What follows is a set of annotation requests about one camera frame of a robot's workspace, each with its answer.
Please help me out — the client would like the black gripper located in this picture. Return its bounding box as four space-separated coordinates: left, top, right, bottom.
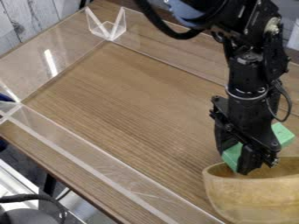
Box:
209 94 281 175

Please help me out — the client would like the green rectangular block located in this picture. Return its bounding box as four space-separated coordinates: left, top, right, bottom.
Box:
221 122 294 172

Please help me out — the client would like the light wooden bowl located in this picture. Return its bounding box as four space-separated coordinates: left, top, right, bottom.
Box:
201 157 299 224

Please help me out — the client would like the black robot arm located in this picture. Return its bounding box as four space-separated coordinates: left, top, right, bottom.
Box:
134 0 289 175

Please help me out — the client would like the black table leg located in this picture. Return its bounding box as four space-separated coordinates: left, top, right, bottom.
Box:
42 174 57 196

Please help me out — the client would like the clear acrylic tray wall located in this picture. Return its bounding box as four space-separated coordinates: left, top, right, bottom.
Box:
0 5 299 224

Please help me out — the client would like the black cable loop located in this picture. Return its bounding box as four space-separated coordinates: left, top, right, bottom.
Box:
0 193 67 224

